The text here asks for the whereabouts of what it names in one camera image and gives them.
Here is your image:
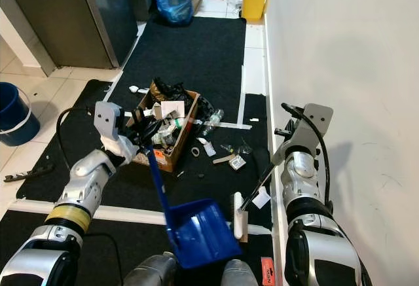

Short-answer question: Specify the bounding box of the white brush with grey handle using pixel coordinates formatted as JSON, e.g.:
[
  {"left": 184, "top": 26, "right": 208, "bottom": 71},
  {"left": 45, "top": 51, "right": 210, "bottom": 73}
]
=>
[{"left": 232, "top": 160, "right": 281, "bottom": 241}]

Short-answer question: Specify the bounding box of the blue plastic dustpan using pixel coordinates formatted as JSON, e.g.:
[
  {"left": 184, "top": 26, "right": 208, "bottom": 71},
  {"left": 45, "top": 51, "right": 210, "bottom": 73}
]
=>
[{"left": 147, "top": 147, "right": 244, "bottom": 270}]

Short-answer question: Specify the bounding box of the black floor mat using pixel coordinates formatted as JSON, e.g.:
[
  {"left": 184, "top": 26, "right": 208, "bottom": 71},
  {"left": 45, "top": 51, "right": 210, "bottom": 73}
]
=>
[
  {"left": 0, "top": 209, "right": 276, "bottom": 286},
  {"left": 13, "top": 79, "right": 274, "bottom": 229},
  {"left": 107, "top": 16, "right": 247, "bottom": 128}
]

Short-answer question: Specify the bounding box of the cardboard box with rubbish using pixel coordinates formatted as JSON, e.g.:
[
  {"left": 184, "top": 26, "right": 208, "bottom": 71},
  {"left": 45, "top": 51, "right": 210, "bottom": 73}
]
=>
[{"left": 132, "top": 79, "right": 202, "bottom": 173}]

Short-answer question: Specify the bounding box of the small printed carton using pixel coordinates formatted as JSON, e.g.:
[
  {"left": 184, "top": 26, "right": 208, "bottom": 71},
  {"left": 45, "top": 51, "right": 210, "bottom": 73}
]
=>
[{"left": 229, "top": 155, "right": 247, "bottom": 171}]

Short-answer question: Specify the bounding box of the clear plastic bottle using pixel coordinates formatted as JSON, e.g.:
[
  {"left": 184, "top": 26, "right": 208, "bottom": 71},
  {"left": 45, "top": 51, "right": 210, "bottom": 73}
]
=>
[{"left": 199, "top": 109, "right": 225, "bottom": 137}]

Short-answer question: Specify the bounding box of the dark blue bucket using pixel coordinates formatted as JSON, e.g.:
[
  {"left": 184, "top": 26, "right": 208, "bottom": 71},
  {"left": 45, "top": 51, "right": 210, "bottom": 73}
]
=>
[{"left": 0, "top": 81, "right": 41, "bottom": 147}]

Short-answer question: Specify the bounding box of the black power strip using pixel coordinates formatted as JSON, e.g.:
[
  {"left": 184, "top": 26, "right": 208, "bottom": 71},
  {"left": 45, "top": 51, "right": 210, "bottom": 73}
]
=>
[{"left": 3, "top": 164, "right": 55, "bottom": 183}]

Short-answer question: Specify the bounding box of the blue plastic bag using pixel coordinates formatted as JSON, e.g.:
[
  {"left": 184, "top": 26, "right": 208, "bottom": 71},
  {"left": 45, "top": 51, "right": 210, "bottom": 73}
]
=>
[{"left": 152, "top": 0, "right": 196, "bottom": 26}]

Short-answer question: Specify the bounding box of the grey steel fridge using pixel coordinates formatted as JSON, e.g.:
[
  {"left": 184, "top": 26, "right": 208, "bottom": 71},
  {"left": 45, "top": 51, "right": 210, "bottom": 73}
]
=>
[{"left": 0, "top": 0, "right": 153, "bottom": 72}]

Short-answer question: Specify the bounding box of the orange tag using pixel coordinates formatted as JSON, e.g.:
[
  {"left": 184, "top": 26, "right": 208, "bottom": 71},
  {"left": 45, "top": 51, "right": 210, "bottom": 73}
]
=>
[{"left": 260, "top": 256, "right": 276, "bottom": 286}]

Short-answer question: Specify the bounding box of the grey left robot leg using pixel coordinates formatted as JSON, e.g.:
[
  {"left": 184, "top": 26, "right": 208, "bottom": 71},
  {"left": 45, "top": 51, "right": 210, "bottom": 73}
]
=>
[{"left": 123, "top": 252, "right": 176, "bottom": 286}]

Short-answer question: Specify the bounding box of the grey robot leg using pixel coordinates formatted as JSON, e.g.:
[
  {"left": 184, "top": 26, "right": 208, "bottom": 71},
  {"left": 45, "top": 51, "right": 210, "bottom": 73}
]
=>
[
  {"left": 123, "top": 252, "right": 176, "bottom": 286},
  {"left": 219, "top": 259, "right": 264, "bottom": 286}
]

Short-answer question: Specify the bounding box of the grey right robot leg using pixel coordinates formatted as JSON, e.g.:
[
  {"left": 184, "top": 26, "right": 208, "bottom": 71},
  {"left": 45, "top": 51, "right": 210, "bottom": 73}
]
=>
[{"left": 219, "top": 259, "right": 264, "bottom": 286}]

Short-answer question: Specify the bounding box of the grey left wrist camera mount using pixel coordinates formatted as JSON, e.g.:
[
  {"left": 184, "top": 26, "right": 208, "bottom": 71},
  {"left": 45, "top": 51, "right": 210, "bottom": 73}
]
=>
[{"left": 94, "top": 101, "right": 126, "bottom": 139}]

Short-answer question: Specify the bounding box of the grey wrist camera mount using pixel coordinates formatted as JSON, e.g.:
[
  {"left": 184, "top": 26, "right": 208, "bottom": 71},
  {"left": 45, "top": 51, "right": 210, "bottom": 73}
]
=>
[
  {"left": 94, "top": 101, "right": 126, "bottom": 139},
  {"left": 296, "top": 103, "right": 335, "bottom": 152}
]

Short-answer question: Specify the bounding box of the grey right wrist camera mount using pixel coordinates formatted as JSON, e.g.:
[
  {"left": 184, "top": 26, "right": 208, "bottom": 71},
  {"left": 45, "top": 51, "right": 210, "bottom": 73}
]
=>
[{"left": 296, "top": 103, "right": 335, "bottom": 152}]

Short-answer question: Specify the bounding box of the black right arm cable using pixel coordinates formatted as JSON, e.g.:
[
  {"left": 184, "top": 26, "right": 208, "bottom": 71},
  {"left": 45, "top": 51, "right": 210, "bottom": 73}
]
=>
[{"left": 281, "top": 102, "right": 332, "bottom": 203}]

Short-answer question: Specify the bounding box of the black floor cable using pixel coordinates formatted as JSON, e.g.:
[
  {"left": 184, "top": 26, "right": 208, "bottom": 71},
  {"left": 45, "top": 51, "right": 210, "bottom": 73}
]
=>
[{"left": 56, "top": 107, "right": 94, "bottom": 172}]

